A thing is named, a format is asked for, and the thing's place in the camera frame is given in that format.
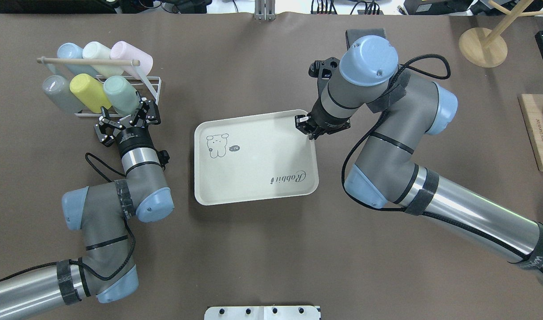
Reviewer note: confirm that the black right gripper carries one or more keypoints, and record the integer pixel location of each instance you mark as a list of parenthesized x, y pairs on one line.
[(328, 124)]

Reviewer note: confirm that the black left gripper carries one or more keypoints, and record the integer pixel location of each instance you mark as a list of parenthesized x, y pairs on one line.
[(132, 139)]

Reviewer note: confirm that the green plastic cup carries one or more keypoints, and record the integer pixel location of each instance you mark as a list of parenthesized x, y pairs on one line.
[(121, 94)]

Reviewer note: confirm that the cream rabbit serving tray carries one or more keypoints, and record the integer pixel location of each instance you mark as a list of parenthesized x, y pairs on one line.
[(253, 158)]

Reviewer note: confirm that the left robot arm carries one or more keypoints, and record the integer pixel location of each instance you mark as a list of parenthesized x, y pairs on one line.
[(101, 212)]

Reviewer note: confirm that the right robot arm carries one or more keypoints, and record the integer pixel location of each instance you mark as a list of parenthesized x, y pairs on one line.
[(379, 173)]

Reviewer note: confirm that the yellow plastic cup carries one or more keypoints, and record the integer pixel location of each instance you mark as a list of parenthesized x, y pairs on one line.
[(90, 92)]

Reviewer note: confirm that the pink plastic cup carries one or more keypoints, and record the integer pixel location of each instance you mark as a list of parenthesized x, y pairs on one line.
[(125, 51)]

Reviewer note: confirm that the grey plastic cup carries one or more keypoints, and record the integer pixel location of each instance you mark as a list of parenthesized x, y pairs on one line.
[(56, 87)]

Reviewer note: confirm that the cream white plastic cup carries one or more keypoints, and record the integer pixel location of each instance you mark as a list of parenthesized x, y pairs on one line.
[(97, 51)]

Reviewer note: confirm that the blue plastic cup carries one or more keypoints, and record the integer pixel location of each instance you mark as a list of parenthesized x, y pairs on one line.
[(73, 51)]

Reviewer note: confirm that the folded grey cloth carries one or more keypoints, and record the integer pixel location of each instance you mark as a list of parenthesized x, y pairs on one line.
[(352, 35)]

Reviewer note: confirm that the wooden mug tree stand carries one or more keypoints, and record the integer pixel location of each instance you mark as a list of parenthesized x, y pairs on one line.
[(486, 48)]

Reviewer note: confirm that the wooden board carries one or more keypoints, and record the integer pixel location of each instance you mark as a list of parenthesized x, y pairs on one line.
[(532, 111)]

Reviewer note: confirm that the white wire cup rack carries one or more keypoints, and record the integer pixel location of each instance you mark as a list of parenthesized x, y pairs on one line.
[(153, 83)]

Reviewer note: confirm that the grey metal camera post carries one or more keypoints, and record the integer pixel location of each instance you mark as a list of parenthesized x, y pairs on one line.
[(264, 10)]

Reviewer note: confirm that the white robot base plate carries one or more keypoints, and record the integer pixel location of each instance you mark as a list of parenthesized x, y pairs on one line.
[(281, 312)]

